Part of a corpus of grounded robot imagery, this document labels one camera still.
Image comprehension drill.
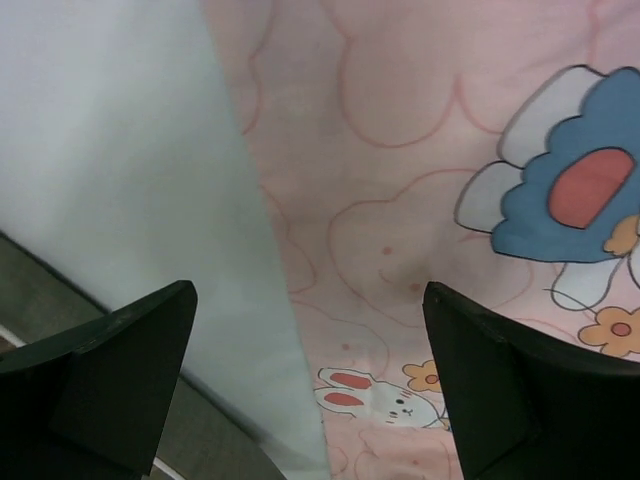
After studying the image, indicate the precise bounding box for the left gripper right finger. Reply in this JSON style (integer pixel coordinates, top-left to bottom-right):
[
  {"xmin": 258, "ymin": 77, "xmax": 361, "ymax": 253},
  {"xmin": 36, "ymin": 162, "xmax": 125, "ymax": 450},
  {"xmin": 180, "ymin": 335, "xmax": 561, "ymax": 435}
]
[{"xmin": 423, "ymin": 282, "xmax": 639, "ymax": 480}]

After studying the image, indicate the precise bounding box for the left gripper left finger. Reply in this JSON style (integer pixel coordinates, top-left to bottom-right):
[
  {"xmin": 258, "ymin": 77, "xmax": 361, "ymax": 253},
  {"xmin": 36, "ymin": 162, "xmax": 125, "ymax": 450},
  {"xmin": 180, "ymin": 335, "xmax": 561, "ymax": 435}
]
[{"xmin": 1, "ymin": 280, "xmax": 198, "ymax": 479}]

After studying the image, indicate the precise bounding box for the pink cartoon pillowcase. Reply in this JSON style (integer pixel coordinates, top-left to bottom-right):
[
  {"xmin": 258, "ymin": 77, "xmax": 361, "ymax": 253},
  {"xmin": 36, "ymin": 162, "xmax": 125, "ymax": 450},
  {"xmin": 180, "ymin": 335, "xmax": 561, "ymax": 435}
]
[{"xmin": 205, "ymin": 1, "xmax": 639, "ymax": 479}]

